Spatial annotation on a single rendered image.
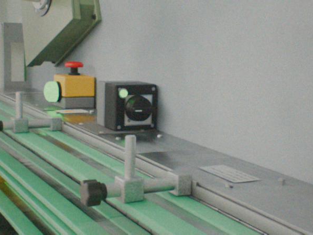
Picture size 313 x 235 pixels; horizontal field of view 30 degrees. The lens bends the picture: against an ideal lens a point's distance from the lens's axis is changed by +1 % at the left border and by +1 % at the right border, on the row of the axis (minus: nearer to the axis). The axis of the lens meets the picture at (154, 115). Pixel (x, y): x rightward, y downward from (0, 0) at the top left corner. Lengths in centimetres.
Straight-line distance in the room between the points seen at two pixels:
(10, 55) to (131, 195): 112
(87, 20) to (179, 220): 73
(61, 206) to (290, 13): 43
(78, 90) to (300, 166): 64
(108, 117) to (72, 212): 21
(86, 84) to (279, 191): 69
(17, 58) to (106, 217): 95
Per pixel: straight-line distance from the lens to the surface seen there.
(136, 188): 64
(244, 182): 68
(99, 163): 84
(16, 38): 171
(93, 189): 63
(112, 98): 98
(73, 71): 127
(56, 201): 91
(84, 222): 81
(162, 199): 67
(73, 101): 125
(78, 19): 122
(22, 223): 112
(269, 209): 59
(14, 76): 172
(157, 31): 101
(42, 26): 138
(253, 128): 79
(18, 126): 106
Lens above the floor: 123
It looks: 28 degrees down
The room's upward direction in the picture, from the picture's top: 93 degrees counter-clockwise
